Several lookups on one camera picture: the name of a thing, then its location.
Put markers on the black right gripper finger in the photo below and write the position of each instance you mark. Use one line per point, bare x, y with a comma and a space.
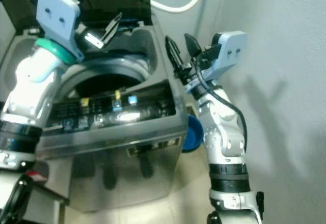
192, 46
174, 53

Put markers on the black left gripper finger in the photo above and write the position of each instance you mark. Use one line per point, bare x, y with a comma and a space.
113, 29
93, 38

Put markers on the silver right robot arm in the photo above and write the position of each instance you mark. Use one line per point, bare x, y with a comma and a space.
226, 132

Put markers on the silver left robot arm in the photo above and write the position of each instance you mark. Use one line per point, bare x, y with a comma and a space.
30, 81

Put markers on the silver top-load washing machine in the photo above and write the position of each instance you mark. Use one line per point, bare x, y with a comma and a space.
107, 178

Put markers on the small yellow sticker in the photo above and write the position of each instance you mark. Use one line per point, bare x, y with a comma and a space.
84, 102
117, 95

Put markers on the small blue sticker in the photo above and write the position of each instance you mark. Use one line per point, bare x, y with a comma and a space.
132, 100

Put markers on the blue plastic basin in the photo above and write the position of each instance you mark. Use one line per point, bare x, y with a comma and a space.
193, 132

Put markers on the black washer control panel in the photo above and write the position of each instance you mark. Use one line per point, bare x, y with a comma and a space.
147, 113

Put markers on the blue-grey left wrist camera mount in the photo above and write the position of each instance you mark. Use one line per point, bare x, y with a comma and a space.
58, 20

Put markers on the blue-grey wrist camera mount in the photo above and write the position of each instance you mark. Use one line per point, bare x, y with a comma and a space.
232, 51
58, 20

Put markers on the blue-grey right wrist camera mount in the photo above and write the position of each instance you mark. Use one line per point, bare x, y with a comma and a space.
232, 51

